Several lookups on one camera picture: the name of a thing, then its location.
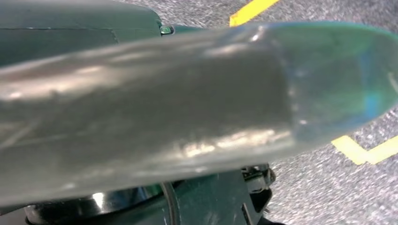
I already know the yellow floor tape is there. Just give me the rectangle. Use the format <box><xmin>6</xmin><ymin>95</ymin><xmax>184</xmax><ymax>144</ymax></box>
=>
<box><xmin>229</xmin><ymin>0</ymin><xmax>281</xmax><ymax>27</ymax></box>
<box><xmin>331</xmin><ymin>135</ymin><xmax>398</xmax><ymax>166</ymax></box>

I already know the dark robot leg shell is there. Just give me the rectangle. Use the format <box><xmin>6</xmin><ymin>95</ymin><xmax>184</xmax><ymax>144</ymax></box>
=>
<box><xmin>0</xmin><ymin>0</ymin><xmax>278</xmax><ymax>225</ymax></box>

